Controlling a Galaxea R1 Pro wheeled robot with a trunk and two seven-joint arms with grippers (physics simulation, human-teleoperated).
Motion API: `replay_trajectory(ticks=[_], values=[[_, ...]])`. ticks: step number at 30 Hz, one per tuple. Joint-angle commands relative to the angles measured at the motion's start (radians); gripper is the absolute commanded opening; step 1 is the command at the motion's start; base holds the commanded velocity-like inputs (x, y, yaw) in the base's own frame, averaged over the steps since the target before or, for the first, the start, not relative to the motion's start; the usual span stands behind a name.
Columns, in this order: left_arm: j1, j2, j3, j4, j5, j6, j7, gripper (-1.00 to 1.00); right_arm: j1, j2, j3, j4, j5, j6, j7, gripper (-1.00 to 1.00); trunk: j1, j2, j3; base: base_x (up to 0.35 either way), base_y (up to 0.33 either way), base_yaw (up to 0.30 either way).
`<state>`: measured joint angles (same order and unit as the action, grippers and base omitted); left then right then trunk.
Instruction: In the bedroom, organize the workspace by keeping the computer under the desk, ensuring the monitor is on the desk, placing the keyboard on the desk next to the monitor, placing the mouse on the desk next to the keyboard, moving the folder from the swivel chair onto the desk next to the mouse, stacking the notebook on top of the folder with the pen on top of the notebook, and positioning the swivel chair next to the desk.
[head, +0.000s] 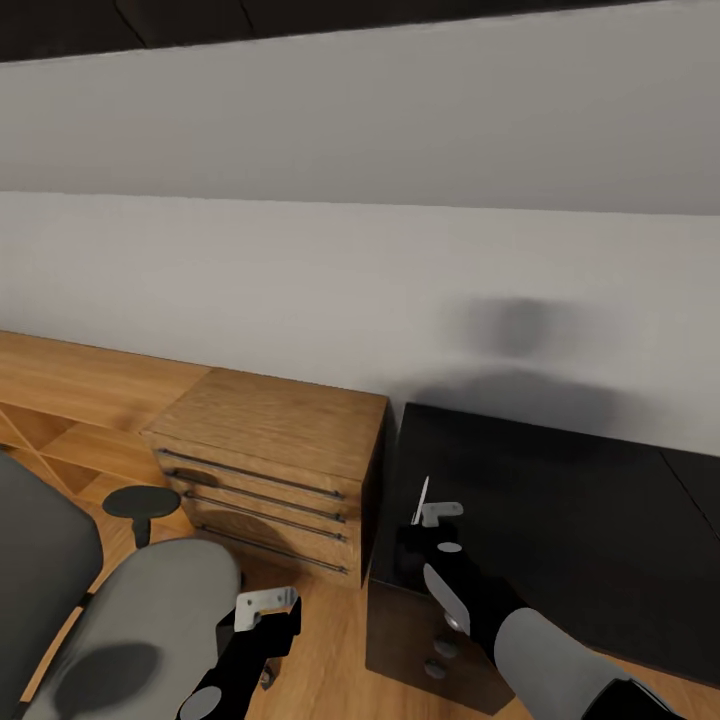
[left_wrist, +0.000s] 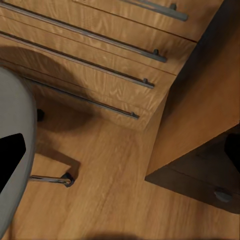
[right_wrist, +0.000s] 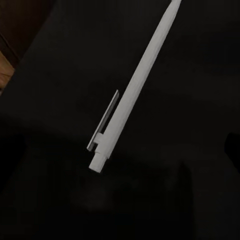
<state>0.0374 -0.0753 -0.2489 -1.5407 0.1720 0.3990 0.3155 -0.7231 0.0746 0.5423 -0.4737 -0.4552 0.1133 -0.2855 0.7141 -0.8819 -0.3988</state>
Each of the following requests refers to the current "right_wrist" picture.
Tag pen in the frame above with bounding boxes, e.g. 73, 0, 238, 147
87, 0, 181, 173

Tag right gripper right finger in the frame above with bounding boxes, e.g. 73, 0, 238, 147
224, 132, 240, 173

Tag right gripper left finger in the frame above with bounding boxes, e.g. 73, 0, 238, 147
0, 133, 26, 193

